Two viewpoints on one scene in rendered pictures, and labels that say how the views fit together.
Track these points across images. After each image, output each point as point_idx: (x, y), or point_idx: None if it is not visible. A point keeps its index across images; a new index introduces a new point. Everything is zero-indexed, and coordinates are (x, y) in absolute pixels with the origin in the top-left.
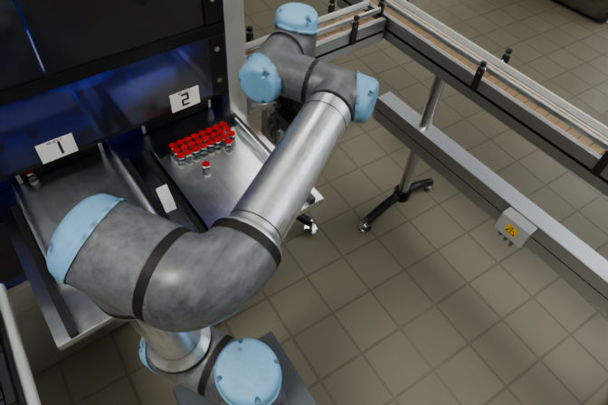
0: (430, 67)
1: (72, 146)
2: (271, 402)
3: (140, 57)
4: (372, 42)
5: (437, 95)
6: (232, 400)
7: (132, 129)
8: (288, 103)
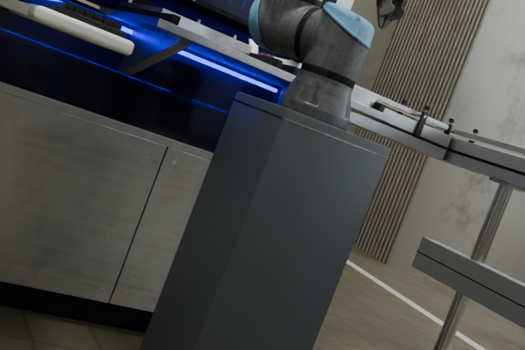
0: (493, 172)
1: None
2: (362, 41)
3: None
4: (433, 152)
5: (497, 212)
6: (337, 8)
7: (236, 20)
8: None
